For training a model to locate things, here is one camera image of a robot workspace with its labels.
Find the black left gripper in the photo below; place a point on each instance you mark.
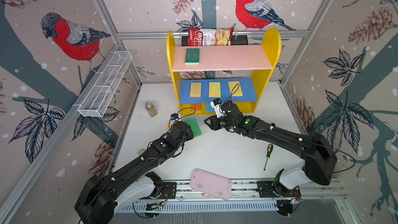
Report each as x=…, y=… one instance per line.
x=189, y=132

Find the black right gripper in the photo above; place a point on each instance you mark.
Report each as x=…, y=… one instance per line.
x=213, y=122

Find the light green sponge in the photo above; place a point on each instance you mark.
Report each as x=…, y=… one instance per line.
x=192, y=122

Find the orange rectangular sponge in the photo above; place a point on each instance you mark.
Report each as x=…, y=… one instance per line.
x=197, y=107

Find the yellow sponge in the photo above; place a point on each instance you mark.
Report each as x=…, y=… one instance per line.
x=235, y=88
x=214, y=89

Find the beige orange-backed sponge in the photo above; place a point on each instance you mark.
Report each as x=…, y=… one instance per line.
x=195, y=90

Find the dark green scouring sponge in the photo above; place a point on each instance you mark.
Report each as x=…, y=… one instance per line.
x=192, y=56

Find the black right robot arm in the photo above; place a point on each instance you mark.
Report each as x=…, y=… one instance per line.
x=319, y=159

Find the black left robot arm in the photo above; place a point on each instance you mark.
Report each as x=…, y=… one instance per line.
x=102, y=197

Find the yellow shelf pink blue boards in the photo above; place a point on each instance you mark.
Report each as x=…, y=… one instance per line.
x=251, y=65

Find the glass spice jar silver lid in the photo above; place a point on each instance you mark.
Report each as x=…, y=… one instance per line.
x=150, y=109

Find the black yellow screwdriver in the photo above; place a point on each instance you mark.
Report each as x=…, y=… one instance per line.
x=268, y=154

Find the pink plastic tray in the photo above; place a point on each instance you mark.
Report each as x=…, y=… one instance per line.
x=211, y=184

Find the red chips bag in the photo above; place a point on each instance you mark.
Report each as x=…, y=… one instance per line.
x=216, y=33

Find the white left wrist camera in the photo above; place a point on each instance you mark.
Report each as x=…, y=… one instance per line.
x=173, y=118

